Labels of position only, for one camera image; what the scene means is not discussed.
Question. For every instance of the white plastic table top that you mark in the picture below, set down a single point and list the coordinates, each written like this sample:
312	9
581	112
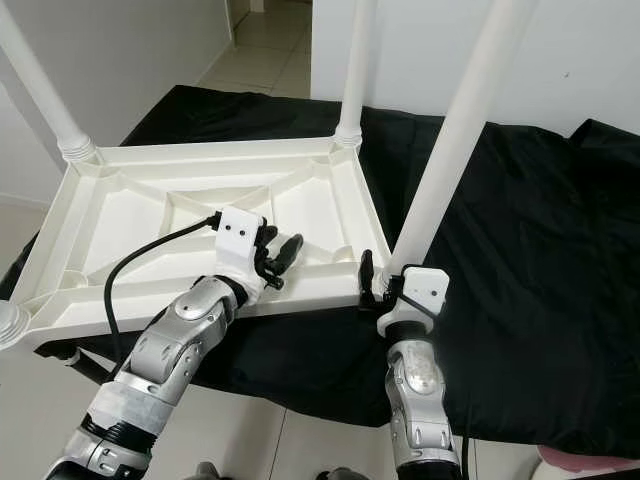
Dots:
120	220

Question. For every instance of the white plastic table leg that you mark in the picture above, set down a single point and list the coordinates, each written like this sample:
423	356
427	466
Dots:
10	325
460	130
358	60
45	90

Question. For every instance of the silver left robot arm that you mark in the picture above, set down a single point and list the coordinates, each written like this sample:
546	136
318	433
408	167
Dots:
175	345

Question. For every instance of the grey robot right foot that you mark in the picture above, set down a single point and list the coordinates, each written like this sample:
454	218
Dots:
335	475

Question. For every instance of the grey robot foot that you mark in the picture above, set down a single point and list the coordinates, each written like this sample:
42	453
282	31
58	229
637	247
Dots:
202	472
335	475

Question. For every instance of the grey robot left foot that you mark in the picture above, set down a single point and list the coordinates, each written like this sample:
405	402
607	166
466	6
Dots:
202	472

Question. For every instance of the red chair seat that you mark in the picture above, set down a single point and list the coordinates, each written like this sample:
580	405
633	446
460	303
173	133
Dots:
590	458

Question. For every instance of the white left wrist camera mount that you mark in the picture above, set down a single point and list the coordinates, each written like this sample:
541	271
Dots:
238	232

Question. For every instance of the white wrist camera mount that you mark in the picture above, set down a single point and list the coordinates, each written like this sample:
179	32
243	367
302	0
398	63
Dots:
425	285
238	232

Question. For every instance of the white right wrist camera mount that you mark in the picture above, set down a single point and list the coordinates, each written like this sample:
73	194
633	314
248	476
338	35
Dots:
425	285

